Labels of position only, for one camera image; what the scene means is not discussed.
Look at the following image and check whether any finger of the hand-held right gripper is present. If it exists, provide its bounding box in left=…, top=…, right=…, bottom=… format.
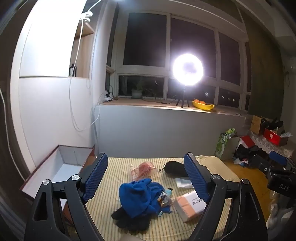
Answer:
left=248, top=154, right=272, bottom=173
left=269, top=151, right=296, bottom=171

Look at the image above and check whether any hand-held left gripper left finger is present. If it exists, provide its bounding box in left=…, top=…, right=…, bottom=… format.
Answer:
left=24, top=152, right=109, bottom=241

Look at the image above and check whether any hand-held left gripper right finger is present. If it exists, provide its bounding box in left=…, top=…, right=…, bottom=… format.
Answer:
left=183, top=152, right=269, bottom=241

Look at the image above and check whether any clear plastic packet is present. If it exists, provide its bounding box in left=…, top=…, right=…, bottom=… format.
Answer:
left=175, top=177, right=195, bottom=189

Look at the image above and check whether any black fabric pouch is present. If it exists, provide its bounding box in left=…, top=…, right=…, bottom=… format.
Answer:
left=163, top=161, right=189, bottom=178

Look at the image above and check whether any orange white tissue pack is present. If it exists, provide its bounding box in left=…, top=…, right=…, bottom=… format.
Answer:
left=173, top=191, right=207, bottom=223

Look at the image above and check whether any dark red shoebox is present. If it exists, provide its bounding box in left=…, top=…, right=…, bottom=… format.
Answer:
left=21, top=145, right=96, bottom=223

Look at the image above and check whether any colourful snack packet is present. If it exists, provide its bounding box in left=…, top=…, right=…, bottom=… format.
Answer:
left=158, top=190, right=173, bottom=207

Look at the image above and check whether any blue knit cloth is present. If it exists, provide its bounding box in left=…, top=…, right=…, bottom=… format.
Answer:
left=119, top=178, right=173, bottom=219

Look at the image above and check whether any pink item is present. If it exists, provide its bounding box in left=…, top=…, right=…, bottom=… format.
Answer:
left=129, top=161, right=159, bottom=181

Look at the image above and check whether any black glove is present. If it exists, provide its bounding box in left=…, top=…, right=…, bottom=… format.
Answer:
left=111, top=206, right=153, bottom=231

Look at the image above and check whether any person's right hand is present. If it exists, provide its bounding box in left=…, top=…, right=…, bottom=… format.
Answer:
left=266, top=192, right=296, bottom=231

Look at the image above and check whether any pile of dark clothes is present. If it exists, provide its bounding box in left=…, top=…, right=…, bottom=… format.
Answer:
left=233, top=142, right=271, bottom=167

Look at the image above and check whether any white lace cloth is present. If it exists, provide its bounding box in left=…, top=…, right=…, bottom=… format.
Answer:
left=251, top=134, right=294, bottom=159

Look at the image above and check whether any red box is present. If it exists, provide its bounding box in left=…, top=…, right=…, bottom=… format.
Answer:
left=264, top=128, right=281, bottom=146

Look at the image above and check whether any yellow striped tablecloth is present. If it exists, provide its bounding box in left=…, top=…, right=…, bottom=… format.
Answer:
left=61, top=156, right=242, bottom=240

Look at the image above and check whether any grey paper bag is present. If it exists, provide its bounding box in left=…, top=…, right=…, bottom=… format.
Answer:
left=223, top=137, right=240, bottom=161

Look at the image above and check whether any black bag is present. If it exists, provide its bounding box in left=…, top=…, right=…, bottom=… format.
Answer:
left=266, top=118, right=284, bottom=130

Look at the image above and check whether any brown cardboard box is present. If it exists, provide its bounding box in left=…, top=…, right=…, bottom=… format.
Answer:
left=250, top=115, right=266, bottom=135

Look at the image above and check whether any green white bag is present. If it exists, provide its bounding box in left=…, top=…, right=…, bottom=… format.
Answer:
left=215, top=133, right=228, bottom=159

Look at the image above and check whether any yellow fruit plate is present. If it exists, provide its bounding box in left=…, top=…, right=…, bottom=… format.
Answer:
left=192, top=100, right=215, bottom=111

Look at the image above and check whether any potted plant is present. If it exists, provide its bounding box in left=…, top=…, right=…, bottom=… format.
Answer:
left=131, top=77, right=162, bottom=100

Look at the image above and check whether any white framed window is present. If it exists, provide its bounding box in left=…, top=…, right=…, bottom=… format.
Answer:
left=106, top=10, right=252, bottom=109

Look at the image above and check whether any white cable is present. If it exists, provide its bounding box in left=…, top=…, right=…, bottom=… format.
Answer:
left=68, top=0, right=103, bottom=132
left=0, top=88, right=25, bottom=181

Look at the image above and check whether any ring light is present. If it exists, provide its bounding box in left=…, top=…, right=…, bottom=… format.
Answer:
left=172, top=53, right=205, bottom=87

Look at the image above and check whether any white wall cabinet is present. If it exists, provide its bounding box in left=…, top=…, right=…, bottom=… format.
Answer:
left=10, top=0, right=96, bottom=80

